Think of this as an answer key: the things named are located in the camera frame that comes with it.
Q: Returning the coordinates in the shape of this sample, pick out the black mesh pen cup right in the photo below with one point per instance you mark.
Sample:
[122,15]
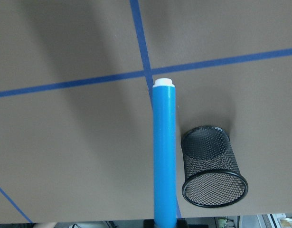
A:
[212,175]

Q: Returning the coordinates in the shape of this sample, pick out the blue highlighter pen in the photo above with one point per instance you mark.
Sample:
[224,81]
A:
[164,153]

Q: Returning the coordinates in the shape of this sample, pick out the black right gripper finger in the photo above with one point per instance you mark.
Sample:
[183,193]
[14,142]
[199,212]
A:
[149,223]

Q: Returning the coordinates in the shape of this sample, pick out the brown paper table mat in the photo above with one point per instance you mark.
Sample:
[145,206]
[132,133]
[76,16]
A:
[75,111]

